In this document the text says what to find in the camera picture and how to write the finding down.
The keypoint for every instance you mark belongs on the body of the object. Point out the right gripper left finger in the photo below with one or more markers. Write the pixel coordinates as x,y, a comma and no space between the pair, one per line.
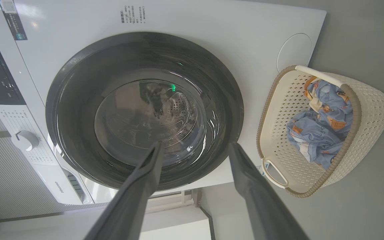
135,200

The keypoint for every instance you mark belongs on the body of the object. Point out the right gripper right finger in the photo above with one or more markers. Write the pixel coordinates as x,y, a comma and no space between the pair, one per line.
258,200

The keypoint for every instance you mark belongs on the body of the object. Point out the blue bear-print garment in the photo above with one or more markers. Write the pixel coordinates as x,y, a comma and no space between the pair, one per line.
312,140

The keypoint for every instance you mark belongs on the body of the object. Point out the dark round glass washer door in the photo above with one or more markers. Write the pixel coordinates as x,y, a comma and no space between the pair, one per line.
78,100

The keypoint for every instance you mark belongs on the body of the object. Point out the blue garment with cream lining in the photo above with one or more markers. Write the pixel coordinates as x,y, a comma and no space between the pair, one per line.
332,96

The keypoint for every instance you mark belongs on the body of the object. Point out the white washing machine dial knob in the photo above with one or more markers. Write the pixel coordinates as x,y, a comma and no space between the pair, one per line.
25,140

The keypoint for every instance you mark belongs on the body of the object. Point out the white front-load washing machine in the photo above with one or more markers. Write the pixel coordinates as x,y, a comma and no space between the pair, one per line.
212,20

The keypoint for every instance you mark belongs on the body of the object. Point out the dark label sticker with text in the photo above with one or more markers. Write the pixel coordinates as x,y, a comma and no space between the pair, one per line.
15,26

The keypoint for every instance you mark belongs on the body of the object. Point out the blue white energy label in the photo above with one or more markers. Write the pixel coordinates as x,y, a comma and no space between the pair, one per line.
259,170

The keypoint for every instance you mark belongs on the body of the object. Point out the white detergent drawer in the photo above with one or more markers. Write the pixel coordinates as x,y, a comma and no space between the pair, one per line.
58,186

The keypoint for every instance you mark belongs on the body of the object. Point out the cream perforated laundry basket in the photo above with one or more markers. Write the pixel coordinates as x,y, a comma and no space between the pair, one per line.
372,110

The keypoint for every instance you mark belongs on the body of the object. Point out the white drain filter cover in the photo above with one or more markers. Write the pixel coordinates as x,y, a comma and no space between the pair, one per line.
293,53

